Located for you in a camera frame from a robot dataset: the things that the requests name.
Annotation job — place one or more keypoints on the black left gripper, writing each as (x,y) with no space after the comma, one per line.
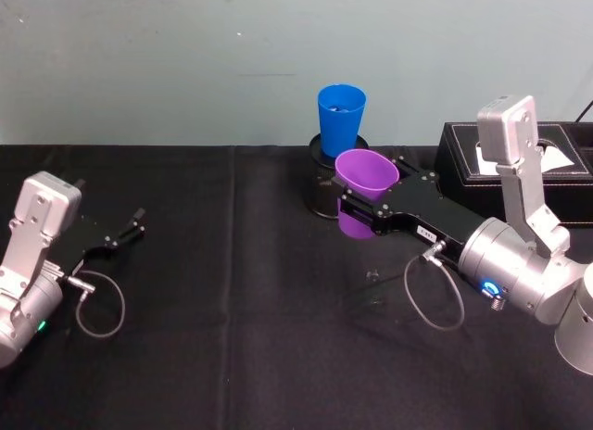
(90,244)

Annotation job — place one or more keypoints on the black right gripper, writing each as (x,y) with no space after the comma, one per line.
(417,207)

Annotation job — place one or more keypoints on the purple plastic cup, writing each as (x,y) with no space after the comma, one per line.
(366,173)

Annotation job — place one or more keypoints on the black mesh cylinder holder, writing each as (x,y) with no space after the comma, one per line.
(319,189)

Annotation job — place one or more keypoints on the blue plastic cup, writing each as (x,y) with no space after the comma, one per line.
(342,124)

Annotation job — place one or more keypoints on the black stitched tissue box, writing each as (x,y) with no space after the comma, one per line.
(463,166)

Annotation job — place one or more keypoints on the small clear plastic piece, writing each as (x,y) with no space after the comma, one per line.
(373,295)

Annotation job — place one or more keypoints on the white tissue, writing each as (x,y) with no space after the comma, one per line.
(558,159)

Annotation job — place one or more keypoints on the black table cloth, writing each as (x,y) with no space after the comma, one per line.
(231,356)

